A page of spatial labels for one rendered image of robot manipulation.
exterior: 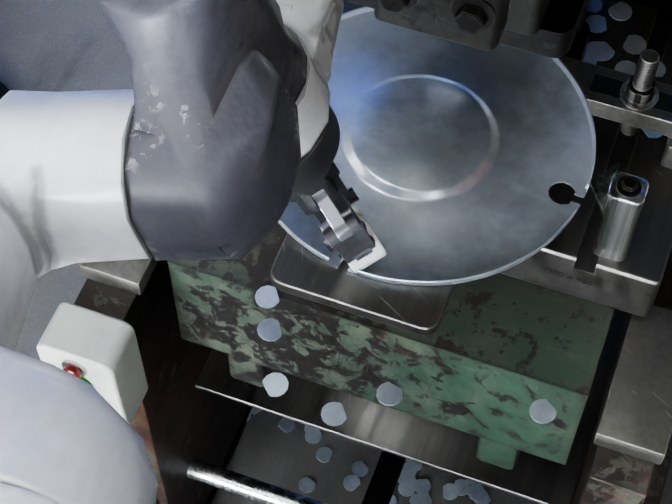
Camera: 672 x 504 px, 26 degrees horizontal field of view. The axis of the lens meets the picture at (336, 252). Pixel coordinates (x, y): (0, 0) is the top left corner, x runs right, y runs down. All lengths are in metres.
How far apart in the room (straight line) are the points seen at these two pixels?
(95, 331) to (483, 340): 0.34
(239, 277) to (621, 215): 0.34
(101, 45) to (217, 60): 1.55
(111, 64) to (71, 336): 1.04
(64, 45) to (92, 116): 1.54
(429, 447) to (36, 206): 0.86
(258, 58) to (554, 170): 0.46
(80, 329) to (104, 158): 0.54
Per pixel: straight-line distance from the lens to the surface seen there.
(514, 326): 1.28
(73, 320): 1.32
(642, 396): 1.27
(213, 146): 0.76
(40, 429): 0.63
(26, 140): 0.81
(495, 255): 1.16
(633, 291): 1.27
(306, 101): 0.88
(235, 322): 1.37
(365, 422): 1.60
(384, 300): 1.13
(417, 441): 1.60
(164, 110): 0.77
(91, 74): 2.29
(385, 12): 1.14
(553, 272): 1.28
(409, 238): 1.16
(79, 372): 1.31
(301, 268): 1.15
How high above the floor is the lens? 1.76
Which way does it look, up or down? 58 degrees down
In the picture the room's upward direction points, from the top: straight up
